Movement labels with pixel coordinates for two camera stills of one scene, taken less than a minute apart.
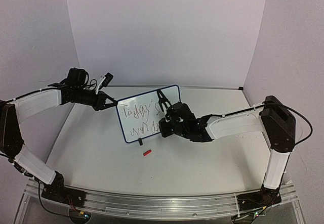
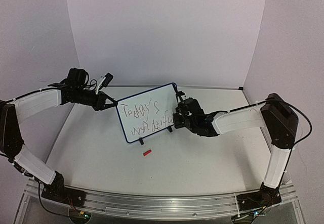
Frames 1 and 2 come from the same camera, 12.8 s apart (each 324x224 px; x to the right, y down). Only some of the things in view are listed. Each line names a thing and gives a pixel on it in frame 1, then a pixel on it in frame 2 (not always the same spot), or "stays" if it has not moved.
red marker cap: x=147 y=152 stays
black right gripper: x=167 y=108 to x=178 y=114
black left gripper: x=100 y=104 stays
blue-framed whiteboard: x=139 y=116 stays
